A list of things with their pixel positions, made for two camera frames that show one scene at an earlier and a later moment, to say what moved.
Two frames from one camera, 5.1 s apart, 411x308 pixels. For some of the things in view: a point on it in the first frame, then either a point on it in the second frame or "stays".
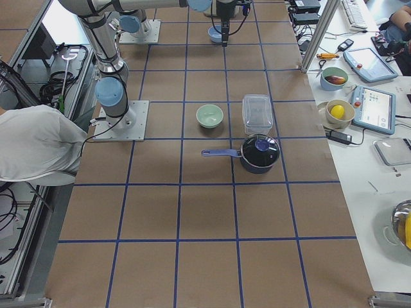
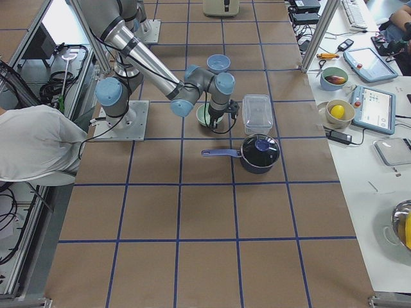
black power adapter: (339, 137) stays
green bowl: (209, 115) stays
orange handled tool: (327, 56) stays
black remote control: (345, 45) stays
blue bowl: (214, 35) -> (218, 63)
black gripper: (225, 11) -> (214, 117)
